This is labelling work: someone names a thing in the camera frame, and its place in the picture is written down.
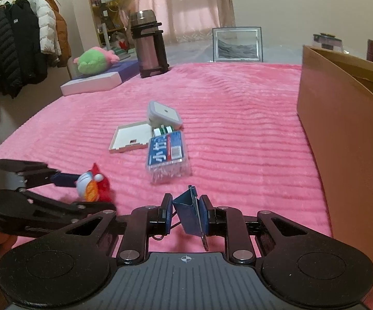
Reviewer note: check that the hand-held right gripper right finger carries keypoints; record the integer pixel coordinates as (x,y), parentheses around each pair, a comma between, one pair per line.
(205,216)

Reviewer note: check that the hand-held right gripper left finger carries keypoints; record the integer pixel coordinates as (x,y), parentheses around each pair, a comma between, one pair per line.
(167,214)

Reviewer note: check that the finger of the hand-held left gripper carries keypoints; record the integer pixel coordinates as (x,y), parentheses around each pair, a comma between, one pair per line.
(92,206)
(65,180)

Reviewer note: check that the blue binder clip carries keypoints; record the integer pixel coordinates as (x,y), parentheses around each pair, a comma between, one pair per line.
(188,213)

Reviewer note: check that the red cartoon cat figurine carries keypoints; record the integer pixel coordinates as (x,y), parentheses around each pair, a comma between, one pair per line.
(100,187)

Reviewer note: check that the clear plastic box blue label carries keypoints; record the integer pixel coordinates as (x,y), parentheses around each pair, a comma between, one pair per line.
(167,150)

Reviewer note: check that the green white tape roll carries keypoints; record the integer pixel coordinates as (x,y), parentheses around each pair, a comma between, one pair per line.
(163,130)

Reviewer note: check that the grey square night light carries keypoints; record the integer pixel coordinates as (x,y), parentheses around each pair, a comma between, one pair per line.
(165,113)

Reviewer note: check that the brown cardboard box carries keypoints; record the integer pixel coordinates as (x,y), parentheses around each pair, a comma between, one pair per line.
(344,151)

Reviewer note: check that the white square tray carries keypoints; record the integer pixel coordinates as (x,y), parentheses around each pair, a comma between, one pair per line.
(128,137)

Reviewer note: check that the purple and white flat box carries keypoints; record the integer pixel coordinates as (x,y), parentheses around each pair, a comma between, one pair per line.
(89,85)

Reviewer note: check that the pink ribbed blanket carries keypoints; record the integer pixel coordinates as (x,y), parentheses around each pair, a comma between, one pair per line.
(238,119)

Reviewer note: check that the green and pink plush toy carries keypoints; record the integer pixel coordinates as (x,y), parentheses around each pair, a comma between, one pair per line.
(92,61)

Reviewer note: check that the black jacket with white logo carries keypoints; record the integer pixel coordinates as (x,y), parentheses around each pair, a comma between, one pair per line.
(24,45)

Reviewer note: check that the brown jacket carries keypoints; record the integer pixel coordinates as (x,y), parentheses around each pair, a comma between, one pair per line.
(62,35)

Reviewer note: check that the white puffer jacket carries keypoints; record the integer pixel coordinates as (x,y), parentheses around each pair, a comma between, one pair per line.
(45,29)

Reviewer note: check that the pink curtain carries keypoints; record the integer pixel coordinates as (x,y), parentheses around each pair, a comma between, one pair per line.
(189,6)

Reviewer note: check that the dark glass jar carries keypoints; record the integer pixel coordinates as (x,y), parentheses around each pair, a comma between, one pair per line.
(327,42)

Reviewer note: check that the silver picture frame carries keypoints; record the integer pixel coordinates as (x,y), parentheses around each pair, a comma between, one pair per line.
(237,43)

